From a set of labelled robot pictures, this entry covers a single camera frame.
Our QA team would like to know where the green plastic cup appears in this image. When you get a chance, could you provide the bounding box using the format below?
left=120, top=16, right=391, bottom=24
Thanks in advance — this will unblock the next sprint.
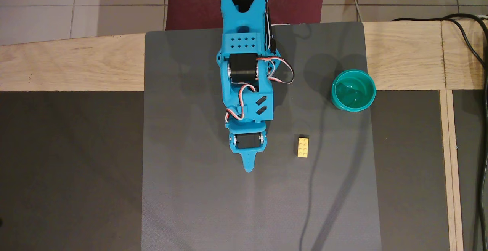
left=331, top=69, right=376, bottom=112

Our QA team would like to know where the pale yellow lego brick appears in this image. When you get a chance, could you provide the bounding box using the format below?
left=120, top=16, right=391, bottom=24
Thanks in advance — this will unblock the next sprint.
left=297, top=136, right=310, bottom=158

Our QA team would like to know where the black power cable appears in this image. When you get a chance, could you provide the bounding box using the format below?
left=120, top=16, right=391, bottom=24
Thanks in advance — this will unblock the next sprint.
left=390, top=13, right=488, bottom=251

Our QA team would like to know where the dark grey mat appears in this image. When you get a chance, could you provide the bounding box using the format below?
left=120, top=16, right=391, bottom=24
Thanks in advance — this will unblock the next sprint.
left=141, top=22, right=382, bottom=251

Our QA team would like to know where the short wrist servo wire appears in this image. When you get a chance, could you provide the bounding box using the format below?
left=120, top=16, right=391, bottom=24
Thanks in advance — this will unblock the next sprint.
left=225, top=83, right=256, bottom=122

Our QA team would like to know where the blue gripper body with servo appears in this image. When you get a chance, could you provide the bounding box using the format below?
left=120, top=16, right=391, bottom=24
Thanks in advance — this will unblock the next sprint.
left=227, top=123, right=268, bottom=155

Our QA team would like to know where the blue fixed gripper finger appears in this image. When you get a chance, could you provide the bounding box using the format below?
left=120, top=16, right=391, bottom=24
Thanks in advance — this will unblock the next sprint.
left=239, top=151, right=257, bottom=173

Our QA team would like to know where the long looped servo wire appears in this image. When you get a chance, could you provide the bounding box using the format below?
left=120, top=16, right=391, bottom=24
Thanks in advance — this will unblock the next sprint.
left=257, top=55, right=295, bottom=85

